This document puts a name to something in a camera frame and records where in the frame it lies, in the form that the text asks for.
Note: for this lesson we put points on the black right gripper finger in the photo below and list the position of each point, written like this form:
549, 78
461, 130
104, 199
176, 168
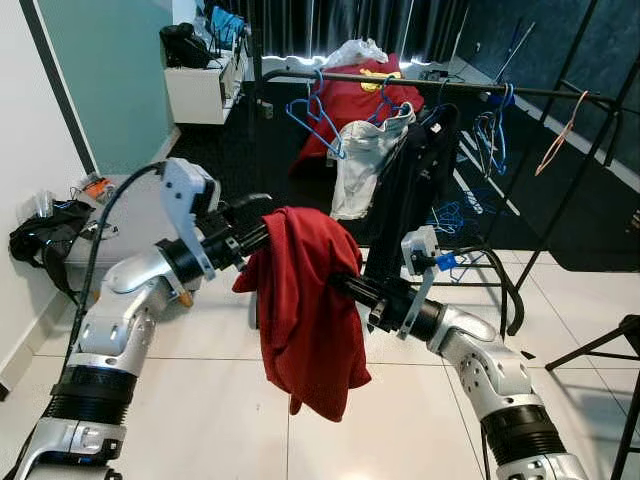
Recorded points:
352, 287

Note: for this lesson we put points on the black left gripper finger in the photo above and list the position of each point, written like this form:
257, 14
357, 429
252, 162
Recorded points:
257, 238
250, 204

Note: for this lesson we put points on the dark red T-shirt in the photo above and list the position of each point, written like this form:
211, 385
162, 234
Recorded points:
305, 310

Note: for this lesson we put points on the blue plastic hanger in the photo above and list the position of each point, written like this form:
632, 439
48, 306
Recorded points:
315, 120
385, 105

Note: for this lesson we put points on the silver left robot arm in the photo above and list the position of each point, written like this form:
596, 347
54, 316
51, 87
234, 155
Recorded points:
110, 330

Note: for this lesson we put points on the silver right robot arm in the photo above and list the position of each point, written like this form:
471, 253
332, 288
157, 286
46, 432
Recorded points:
490, 370

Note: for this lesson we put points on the orange hanger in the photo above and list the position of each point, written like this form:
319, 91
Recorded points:
560, 135

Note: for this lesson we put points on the black floor rug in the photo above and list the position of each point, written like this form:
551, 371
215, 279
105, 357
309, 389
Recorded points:
230, 160

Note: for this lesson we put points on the small grey box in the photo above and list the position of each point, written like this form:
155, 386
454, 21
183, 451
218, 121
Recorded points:
265, 108

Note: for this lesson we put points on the dark navy garment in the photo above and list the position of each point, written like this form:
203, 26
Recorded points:
415, 200

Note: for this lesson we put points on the white cabinet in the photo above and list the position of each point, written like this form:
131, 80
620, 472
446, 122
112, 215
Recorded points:
200, 95

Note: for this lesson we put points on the orange packet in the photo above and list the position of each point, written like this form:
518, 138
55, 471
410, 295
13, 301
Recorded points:
97, 187

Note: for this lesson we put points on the red cloth covered table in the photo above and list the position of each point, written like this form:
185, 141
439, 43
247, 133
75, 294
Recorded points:
355, 100

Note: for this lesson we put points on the yellow cloth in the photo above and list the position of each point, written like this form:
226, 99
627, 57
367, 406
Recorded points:
380, 80

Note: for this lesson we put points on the blue bag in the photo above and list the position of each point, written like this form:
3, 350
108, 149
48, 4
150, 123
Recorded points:
225, 25

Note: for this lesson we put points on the white plastic bag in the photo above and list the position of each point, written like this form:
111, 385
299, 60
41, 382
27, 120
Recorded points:
355, 52

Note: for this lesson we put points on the clear plastic cup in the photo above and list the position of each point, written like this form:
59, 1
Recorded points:
35, 205

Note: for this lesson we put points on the blue hangers bundle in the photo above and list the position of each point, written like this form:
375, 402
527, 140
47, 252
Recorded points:
492, 135

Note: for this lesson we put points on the dark curtain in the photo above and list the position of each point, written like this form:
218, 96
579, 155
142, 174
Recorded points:
340, 20

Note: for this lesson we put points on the black metal clothes rack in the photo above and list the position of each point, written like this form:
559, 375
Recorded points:
450, 87

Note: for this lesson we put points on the black tripod stand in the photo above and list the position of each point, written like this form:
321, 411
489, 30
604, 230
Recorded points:
625, 330

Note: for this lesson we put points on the blue head mop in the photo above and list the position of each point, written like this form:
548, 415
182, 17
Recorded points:
515, 45

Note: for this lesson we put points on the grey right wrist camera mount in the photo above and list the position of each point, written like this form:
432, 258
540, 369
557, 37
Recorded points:
420, 260

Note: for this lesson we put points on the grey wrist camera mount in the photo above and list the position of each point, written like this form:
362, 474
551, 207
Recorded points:
185, 200
420, 260

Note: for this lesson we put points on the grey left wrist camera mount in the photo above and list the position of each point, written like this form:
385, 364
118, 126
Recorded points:
185, 200

